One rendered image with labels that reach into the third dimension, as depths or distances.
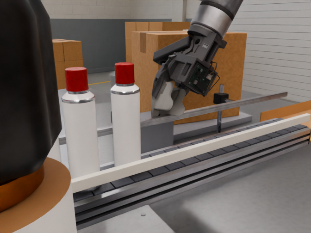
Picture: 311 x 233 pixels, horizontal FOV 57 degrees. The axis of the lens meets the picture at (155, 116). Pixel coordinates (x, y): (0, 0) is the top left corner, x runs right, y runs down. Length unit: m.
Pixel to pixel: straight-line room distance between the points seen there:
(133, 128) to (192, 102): 0.41
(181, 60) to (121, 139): 0.20
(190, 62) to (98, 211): 0.31
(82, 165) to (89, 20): 6.32
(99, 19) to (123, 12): 0.70
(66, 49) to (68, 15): 2.55
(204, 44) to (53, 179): 0.45
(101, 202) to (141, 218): 0.09
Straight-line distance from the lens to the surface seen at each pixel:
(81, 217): 0.50
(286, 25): 4.77
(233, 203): 0.58
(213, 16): 0.59
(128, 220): 0.44
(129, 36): 4.59
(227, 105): 0.72
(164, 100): 0.58
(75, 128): 0.46
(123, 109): 0.49
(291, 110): 1.13
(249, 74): 5.09
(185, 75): 0.56
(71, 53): 4.08
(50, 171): 0.19
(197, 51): 0.58
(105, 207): 0.51
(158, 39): 0.80
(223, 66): 0.92
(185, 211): 0.54
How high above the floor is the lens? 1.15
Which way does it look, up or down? 19 degrees down
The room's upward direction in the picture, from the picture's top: straight up
